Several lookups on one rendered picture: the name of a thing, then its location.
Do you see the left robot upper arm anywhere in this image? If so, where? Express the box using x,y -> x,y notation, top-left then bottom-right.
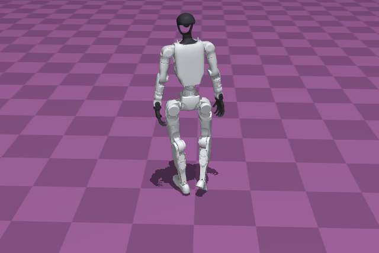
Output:
159,45 -> 175,83

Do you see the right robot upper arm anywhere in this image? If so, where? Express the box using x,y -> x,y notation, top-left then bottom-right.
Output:
202,41 -> 219,77

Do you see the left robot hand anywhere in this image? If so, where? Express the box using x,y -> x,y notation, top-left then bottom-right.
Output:
153,102 -> 166,126

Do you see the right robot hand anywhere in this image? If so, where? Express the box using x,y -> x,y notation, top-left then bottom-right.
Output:
213,94 -> 224,117

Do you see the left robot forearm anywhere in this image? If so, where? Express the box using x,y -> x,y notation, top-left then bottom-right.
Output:
153,73 -> 165,107

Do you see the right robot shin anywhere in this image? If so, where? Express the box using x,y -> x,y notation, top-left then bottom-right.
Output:
199,136 -> 211,182

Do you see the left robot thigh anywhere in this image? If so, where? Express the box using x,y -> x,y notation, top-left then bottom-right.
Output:
165,98 -> 186,153

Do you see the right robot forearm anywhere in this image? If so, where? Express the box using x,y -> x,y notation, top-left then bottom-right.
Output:
211,73 -> 223,99

